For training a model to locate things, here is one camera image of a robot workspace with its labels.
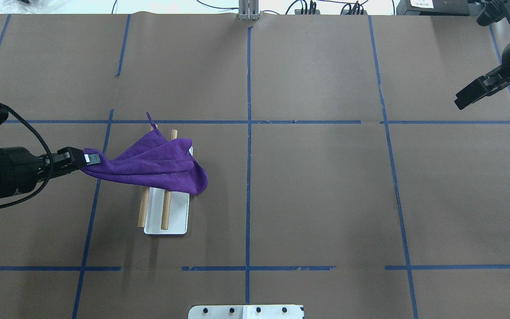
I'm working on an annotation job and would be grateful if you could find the wooden rack bar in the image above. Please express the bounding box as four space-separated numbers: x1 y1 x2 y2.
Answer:
138 124 158 228
161 129 178 230

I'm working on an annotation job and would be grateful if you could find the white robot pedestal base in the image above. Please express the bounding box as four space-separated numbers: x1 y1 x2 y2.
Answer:
188 303 305 319

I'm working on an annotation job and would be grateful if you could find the purple towel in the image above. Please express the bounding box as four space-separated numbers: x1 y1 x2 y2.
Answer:
81 113 209 195

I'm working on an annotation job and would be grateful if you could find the right wooden rack bar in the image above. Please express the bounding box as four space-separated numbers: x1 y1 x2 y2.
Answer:
161 129 178 230

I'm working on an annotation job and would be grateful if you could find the aluminium frame post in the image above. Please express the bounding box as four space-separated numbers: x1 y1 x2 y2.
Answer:
237 0 260 20

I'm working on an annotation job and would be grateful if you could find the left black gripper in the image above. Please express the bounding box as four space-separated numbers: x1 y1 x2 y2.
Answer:
0 147 101 198

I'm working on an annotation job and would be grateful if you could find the white towel rack base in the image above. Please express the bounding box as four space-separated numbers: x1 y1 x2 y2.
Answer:
143 146 193 235

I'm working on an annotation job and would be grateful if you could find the left wooden rack bar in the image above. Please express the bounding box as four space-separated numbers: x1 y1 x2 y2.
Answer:
138 124 158 228

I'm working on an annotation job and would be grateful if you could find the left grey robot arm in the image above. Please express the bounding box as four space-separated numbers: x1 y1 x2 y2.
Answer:
0 147 101 198

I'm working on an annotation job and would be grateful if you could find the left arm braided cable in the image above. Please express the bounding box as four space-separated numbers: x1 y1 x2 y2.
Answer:
0 103 56 213

